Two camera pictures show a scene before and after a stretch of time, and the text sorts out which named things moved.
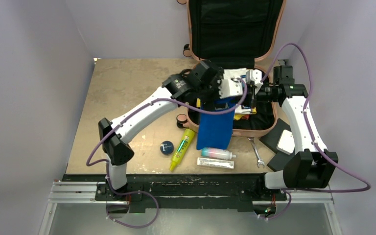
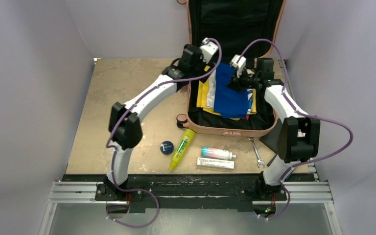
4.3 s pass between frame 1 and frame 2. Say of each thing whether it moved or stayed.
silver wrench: stayed
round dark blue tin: stayed
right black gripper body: moved
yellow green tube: stayed
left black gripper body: moved
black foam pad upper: stayed
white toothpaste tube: stayed
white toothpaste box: stayed
